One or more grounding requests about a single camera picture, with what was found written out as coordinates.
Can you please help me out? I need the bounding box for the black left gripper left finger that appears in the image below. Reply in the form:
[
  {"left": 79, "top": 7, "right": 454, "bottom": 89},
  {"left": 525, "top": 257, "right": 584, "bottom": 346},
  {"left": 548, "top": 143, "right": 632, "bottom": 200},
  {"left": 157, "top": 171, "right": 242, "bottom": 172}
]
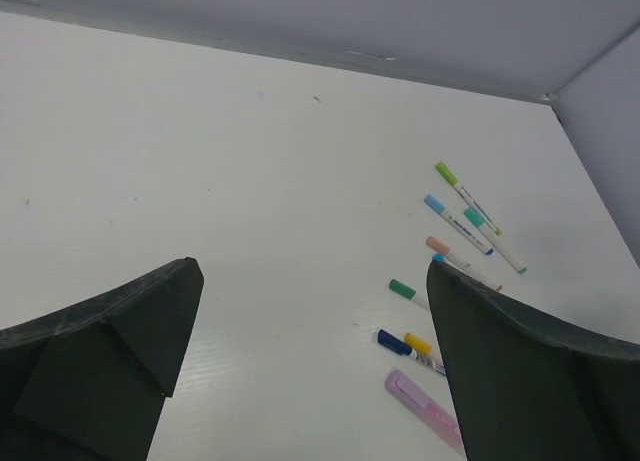
[{"left": 1, "top": 258, "right": 204, "bottom": 460}]

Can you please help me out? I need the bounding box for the light blue marker pen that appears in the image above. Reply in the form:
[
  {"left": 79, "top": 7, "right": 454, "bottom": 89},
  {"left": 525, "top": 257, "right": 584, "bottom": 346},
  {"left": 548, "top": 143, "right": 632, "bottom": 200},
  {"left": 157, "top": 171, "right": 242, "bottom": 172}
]
[{"left": 424, "top": 194, "right": 494, "bottom": 256}]

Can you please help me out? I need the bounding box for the teal marker pen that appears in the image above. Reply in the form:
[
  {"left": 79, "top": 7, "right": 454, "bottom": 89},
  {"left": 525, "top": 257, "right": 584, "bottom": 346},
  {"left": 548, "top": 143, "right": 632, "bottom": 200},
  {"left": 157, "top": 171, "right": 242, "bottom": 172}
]
[{"left": 463, "top": 207, "right": 527, "bottom": 274}]

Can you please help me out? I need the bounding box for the pink highlighter pen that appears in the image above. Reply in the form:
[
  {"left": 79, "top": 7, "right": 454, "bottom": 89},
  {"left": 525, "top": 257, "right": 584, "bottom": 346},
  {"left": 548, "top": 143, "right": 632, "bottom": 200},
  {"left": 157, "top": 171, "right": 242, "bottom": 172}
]
[{"left": 385, "top": 370, "right": 466, "bottom": 458}]

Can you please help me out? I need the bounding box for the navy blue marker pen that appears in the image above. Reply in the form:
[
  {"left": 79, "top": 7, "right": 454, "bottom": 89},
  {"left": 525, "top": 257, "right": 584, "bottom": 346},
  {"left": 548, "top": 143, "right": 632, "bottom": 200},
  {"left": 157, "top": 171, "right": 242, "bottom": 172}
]
[{"left": 376, "top": 329, "right": 446, "bottom": 377}]

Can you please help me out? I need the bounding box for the yellow marker pen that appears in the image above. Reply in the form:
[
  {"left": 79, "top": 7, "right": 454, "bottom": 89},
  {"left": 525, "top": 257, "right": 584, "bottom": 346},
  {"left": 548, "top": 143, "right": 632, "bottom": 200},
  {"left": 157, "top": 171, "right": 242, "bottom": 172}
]
[{"left": 404, "top": 332, "right": 444, "bottom": 371}]

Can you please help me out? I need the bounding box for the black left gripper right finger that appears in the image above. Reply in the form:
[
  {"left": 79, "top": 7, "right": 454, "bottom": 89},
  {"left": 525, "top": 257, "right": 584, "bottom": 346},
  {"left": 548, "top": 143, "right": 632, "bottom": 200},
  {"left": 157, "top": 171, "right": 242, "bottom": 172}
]
[{"left": 426, "top": 261, "right": 639, "bottom": 460}]

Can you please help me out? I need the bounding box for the peach marker pen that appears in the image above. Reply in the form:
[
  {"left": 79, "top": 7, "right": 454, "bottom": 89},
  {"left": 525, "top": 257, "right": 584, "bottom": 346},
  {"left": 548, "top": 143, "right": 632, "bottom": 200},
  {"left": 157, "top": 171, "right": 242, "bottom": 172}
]
[{"left": 426, "top": 236, "right": 504, "bottom": 292}]

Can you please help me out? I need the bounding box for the lime green marker pen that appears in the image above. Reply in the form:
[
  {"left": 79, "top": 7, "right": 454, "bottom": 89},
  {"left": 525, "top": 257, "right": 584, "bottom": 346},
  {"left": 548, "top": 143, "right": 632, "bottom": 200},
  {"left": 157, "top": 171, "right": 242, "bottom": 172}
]
[{"left": 435, "top": 161, "right": 502, "bottom": 236}]

